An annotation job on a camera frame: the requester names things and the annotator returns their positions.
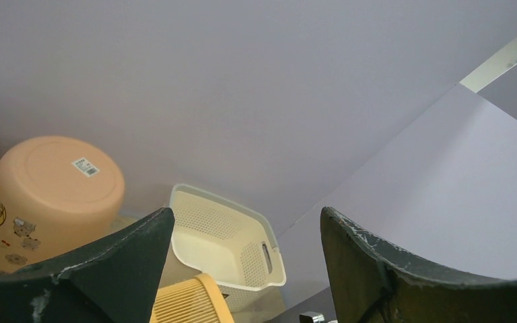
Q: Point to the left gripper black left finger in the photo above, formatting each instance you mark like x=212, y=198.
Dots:
x=113, y=279

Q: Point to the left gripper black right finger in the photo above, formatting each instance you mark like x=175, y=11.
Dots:
x=374, y=280

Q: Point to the yellow mesh bin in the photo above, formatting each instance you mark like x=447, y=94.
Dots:
x=194, y=300

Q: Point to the white perforated storage basket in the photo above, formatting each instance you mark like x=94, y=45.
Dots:
x=233, y=244

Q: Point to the orange bin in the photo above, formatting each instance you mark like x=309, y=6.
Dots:
x=56, y=194

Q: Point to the metal bracket piece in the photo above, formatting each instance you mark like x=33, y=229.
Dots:
x=314, y=317

